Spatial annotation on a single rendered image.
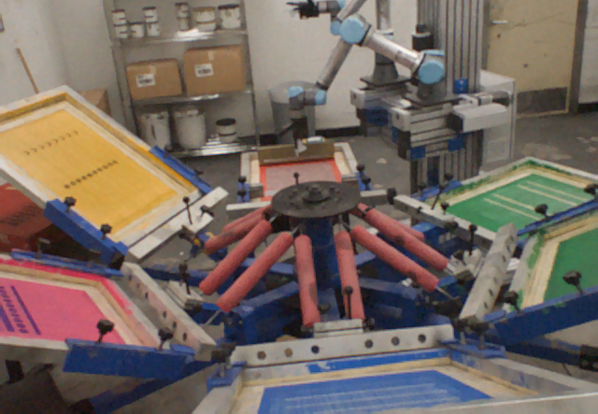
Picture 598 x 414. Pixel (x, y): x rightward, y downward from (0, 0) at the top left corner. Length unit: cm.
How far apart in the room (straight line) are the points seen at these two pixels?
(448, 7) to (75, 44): 414
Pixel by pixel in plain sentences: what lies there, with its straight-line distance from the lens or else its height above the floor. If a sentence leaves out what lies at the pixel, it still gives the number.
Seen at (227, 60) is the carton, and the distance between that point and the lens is 612.
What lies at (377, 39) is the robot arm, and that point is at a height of 158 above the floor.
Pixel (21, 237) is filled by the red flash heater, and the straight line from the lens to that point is 275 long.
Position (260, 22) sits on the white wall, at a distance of 655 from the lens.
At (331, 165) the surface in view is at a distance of 340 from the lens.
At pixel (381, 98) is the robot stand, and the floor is 117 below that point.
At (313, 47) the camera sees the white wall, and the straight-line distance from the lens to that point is 662.
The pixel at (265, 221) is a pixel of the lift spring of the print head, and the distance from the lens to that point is 218.
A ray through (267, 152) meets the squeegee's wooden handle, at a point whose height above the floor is 103.
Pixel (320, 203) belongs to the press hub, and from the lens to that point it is 210.
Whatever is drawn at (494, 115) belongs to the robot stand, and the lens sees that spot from 346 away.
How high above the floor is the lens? 216
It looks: 23 degrees down
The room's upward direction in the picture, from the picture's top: 5 degrees counter-clockwise
